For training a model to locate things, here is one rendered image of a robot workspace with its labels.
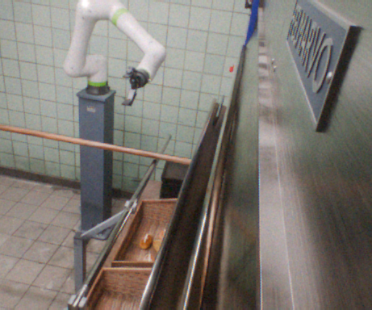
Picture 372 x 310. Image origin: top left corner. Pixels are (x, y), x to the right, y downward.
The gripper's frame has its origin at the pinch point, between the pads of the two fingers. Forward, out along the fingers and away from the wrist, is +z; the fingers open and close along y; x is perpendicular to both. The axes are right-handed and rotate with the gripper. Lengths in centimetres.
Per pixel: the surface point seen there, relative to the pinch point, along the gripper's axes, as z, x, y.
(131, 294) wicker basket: 41, -21, 87
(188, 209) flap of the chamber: 75, -45, 6
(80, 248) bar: 48, 2, 58
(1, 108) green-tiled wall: -114, 151, 77
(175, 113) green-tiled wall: -114, -6, 52
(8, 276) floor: -2, 78, 148
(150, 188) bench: -55, -4, 90
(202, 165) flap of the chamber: 47, -45, 7
